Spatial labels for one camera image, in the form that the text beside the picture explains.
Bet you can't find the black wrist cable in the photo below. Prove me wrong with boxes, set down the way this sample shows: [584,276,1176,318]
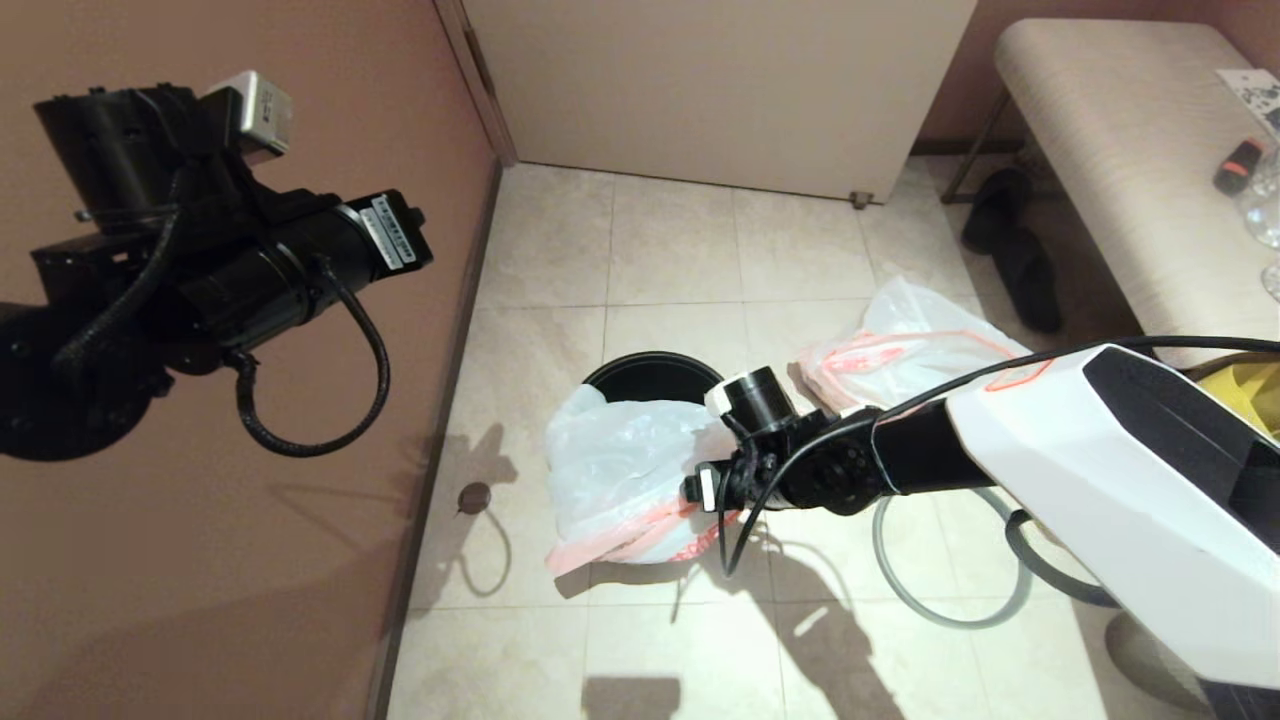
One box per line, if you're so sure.
[720,335,1280,579]
[232,258,391,459]

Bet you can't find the white door frame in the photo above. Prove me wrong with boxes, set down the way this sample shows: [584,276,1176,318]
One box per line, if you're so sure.
[433,0,520,168]

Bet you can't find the white blue printed card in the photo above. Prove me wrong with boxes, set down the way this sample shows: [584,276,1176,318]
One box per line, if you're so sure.
[1215,67,1280,133]

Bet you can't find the thin metal bench leg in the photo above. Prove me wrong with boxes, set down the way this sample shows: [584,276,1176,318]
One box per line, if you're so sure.
[940,92,1011,205]

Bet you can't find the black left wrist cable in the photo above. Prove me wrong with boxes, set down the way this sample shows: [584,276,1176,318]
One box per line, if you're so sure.
[232,258,391,459]

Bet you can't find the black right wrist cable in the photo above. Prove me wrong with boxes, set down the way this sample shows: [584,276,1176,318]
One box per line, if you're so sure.
[720,335,1280,579]

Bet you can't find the grey ribbed cushion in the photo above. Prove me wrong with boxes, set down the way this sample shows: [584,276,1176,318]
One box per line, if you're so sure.
[1105,610,1213,717]

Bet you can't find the gray bin rim ring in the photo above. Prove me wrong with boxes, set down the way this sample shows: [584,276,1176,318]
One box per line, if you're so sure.
[872,487,1034,630]

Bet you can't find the beige wood grain bench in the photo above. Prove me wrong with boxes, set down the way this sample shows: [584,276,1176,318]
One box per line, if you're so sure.
[995,18,1280,361]

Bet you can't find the clear plastic bag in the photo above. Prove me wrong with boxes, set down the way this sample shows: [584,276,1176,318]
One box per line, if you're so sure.
[800,276,1036,416]

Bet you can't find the small black red object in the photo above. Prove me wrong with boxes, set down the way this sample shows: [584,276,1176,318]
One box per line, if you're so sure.
[1213,140,1263,197]

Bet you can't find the yellow fabric bag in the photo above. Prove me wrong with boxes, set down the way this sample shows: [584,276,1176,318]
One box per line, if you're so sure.
[1190,360,1280,441]

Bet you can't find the black right elbow cable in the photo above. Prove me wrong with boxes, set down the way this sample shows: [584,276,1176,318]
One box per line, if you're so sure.
[1005,510,1121,609]

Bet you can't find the black slipper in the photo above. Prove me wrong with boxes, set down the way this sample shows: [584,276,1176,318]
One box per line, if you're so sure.
[998,230,1063,335]
[960,168,1031,255]

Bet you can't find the white door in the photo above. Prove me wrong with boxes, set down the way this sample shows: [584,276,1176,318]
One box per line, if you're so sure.
[460,0,979,204]

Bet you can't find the black round trash bin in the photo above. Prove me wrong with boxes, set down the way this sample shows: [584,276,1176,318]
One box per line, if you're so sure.
[583,351,724,406]

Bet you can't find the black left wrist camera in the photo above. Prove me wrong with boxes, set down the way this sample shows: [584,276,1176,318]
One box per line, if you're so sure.
[362,190,434,273]

